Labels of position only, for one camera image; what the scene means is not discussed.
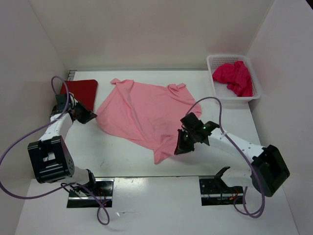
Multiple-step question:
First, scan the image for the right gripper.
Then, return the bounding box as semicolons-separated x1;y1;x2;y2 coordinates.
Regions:
174;128;197;155

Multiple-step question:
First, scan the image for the red t-shirt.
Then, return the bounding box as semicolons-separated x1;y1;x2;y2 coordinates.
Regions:
66;79;98;111

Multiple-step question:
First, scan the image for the light pink t-shirt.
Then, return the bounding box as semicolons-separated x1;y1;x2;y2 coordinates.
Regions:
96;78;202;164

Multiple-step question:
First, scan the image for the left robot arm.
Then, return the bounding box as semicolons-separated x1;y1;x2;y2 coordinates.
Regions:
27;102;98;196

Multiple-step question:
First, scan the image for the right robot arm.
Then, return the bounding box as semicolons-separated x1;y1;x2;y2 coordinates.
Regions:
175;119;290;197

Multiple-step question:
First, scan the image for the white plastic basket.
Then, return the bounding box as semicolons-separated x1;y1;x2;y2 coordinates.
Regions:
206;54;261;103

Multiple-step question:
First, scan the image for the hot pink t-shirt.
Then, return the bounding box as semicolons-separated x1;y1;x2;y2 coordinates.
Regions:
212;61;253;97

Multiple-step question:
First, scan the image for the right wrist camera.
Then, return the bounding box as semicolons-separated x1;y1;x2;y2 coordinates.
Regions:
180;112;203;132

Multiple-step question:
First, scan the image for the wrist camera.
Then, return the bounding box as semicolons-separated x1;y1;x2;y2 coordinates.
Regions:
180;112;203;132
53;93;75;112

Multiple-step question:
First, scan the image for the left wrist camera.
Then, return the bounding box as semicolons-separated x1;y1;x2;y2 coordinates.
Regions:
53;93;75;112

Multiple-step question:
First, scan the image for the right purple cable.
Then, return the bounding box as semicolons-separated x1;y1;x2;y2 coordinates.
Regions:
185;96;266;218

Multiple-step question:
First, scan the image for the purple cable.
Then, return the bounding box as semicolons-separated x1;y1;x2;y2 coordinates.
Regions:
185;96;266;218
0;76;111;225

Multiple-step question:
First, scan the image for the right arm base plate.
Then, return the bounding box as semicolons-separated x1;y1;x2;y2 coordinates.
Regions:
199;177;244;198

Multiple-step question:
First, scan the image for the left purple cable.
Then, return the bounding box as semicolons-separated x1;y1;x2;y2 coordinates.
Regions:
0;76;111;225

